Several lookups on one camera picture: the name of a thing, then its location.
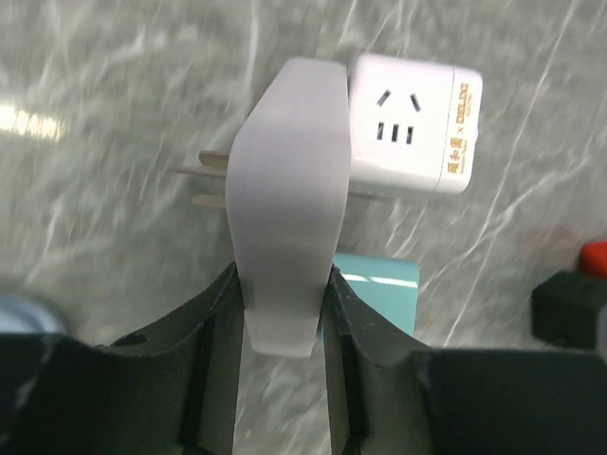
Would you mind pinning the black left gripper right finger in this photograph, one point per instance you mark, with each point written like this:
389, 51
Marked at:
389, 393

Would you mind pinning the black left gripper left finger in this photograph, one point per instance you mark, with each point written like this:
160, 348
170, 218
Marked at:
167, 388

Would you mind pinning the teal plug adapter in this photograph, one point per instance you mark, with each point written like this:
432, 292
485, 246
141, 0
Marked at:
389, 286

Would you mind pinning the black cube adapter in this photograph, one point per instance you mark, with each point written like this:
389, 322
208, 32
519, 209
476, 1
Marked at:
565, 310

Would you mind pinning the white triangular power strip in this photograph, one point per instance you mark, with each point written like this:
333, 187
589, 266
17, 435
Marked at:
286, 178

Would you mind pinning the red cube socket adapter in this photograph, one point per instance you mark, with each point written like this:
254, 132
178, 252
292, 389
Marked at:
592, 259

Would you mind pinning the white cube adapter with picture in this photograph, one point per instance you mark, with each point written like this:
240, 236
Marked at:
413, 124

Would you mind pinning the light blue power strip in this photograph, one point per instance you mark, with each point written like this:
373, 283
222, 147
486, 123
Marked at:
25, 315

